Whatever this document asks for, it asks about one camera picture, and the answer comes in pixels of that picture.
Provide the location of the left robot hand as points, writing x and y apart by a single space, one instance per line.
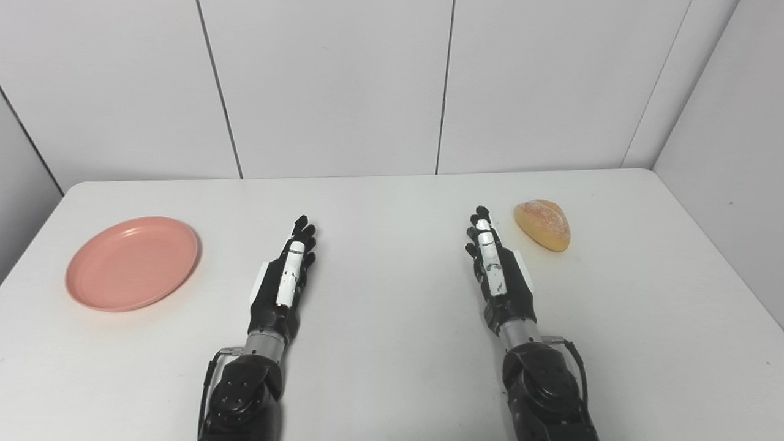
277 293

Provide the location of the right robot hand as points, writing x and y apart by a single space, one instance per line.
503 278

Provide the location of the bread roll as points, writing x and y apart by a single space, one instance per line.
544 224

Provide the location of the pink plate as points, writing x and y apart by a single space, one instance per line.
131 263

